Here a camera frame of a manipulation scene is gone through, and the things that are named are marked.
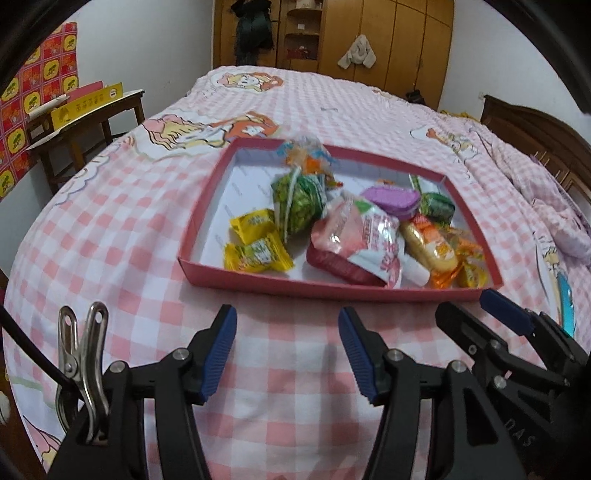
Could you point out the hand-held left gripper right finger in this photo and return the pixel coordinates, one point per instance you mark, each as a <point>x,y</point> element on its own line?
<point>360,355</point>

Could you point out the purple jelly cup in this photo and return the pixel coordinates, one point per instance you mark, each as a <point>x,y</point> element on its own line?
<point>390,201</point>

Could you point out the dark wooden headboard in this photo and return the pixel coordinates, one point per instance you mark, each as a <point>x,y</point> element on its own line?
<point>540,134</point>

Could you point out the black bag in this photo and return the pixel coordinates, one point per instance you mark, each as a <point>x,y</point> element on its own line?
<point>415,97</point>

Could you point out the white paper roll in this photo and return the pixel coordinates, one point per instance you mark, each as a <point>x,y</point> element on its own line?
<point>46,106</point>

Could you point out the yellow snack packet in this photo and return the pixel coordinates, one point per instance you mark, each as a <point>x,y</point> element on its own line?
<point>258,254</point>
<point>251,224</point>

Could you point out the pink checked quilt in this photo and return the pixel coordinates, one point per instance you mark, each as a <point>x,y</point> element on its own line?
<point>554,207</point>

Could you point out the beige hanging cloth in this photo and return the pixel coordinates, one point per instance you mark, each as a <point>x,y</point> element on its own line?
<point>356,53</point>

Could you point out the yellow cardboard box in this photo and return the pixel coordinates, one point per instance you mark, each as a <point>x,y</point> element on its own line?
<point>87,106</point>

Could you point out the clear blue-edged gummy packet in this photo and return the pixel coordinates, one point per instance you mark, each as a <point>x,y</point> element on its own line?
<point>307,157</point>

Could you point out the metal spring clip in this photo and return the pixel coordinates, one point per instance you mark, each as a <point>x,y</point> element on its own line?
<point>83,364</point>

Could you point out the red snack packet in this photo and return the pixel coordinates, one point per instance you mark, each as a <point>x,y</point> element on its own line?
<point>332,265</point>

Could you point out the peach jelly spout pouch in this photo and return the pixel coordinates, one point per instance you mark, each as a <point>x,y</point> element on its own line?
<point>364,235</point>

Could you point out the dark hanging clothes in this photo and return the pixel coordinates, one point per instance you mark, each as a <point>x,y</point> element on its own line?
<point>251,32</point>

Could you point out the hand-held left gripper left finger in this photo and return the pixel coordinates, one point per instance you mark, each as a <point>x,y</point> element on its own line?
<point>219,350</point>

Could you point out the pink shallow cardboard box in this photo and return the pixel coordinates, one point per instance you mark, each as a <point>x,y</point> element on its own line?
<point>240,184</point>

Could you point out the orange cake snack packet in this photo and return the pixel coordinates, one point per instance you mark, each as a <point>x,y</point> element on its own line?
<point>431,244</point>

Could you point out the wooden wardrobe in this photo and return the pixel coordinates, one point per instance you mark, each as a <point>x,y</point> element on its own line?
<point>392,41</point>

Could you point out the green pea snack bag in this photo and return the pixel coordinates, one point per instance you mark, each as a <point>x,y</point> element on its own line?
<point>300,203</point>

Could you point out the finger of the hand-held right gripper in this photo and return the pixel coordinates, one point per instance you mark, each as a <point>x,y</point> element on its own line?
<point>505,311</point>
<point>466,332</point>

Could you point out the dark wooden side table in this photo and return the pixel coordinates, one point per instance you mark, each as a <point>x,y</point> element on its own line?
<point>78,134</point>

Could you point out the small orange crinkly packet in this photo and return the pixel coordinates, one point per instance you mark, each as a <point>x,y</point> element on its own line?
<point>471,267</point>

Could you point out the green white snack packet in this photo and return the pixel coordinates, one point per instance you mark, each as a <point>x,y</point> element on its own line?
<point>436,203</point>

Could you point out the red yellow printed wall cloth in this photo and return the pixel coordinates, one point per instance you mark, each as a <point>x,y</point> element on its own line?
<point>32,92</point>

